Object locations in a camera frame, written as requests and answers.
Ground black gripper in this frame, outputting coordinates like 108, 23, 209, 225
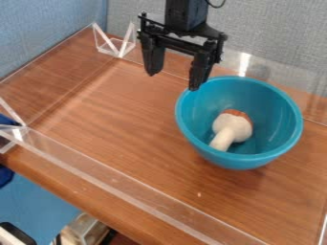
137, 11, 227, 91

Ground white brown-capped toy mushroom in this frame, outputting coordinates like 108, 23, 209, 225
209, 109, 252, 151

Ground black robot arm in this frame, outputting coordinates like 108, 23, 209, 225
136, 0, 227, 91

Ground blue plastic bowl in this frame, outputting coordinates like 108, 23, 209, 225
175, 76, 304, 170

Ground clear acrylic back panel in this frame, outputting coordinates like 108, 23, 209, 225
126, 28, 327, 127

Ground clear acrylic front barrier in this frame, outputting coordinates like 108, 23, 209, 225
0, 98, 267, 245

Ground blue cloth at left edge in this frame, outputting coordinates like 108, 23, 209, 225
0, 114, 20, 189

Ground black white device below table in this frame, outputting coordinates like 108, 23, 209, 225
0, 222, 37, 245

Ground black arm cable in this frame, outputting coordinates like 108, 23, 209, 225
204, 0, 227, 10

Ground clear acrylic corner bracket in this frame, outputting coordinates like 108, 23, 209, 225
92, 23, 134, 58

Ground metal table frame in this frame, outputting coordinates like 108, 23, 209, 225
49, 212, 117, 245

